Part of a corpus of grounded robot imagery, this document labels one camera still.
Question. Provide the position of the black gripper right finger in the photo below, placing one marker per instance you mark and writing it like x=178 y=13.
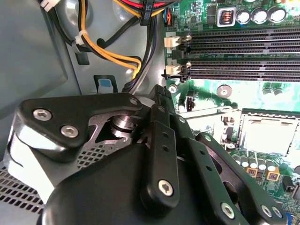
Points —
x=234 y=185

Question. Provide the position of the metal socket cover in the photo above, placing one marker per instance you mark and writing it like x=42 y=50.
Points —
x=269 y=113

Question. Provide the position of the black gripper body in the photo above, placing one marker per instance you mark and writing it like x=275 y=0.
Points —
x=105 y=199

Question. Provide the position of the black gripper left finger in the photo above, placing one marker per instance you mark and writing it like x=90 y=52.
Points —
x=58 y=119

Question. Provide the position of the thin metal locking lever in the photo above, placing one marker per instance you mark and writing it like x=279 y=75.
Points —
x=204 y=111

